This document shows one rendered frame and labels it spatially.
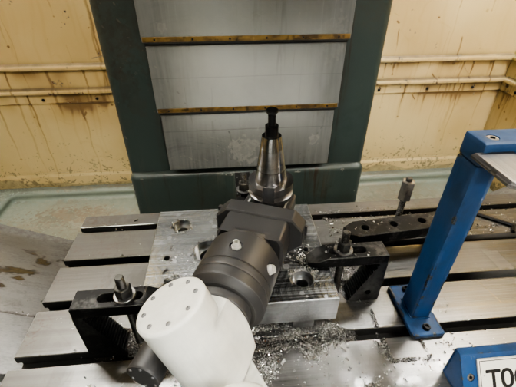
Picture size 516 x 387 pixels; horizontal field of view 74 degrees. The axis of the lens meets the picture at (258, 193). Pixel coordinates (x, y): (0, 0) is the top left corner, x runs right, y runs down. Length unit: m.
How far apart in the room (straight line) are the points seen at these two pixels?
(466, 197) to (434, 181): 1.19
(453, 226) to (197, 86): 0.63
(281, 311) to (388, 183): 1.13
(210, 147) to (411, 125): 0.90
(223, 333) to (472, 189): 0.34
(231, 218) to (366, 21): 0.65
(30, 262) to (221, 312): 0.90
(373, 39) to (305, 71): 0.19
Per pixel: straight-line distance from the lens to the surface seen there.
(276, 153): 0.44
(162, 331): 0.29
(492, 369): 0.60
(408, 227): 0.72
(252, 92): 0.88
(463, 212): 0.50
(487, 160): 0.44
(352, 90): 0.98
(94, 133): 1.44
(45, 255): 1.19
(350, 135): 1.04
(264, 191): 0.47
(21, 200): 1.66
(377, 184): 1.56
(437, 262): 0.56
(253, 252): 0.37
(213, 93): 0.88
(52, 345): 0.66
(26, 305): 1.08
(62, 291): 0.73
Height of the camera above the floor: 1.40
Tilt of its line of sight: 35 degrees down
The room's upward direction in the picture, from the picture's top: straight up
